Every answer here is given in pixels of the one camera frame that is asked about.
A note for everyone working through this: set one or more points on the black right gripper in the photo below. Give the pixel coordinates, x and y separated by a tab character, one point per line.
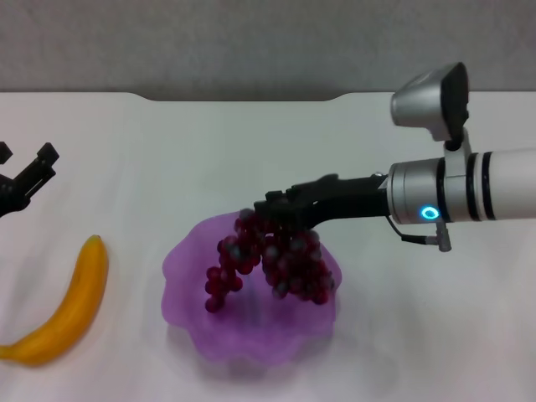
356	201

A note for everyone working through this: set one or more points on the dark red grape bunch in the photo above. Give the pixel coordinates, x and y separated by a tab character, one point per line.
293	268

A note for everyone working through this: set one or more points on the purple wavy plastic bowl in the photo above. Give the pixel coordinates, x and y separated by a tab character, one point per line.
251	335

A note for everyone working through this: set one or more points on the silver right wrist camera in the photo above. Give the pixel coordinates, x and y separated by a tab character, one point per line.
427	100

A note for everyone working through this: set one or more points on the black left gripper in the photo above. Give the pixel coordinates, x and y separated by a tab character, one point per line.
10	197

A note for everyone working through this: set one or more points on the yellow banana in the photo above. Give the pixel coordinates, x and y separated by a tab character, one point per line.
79	301

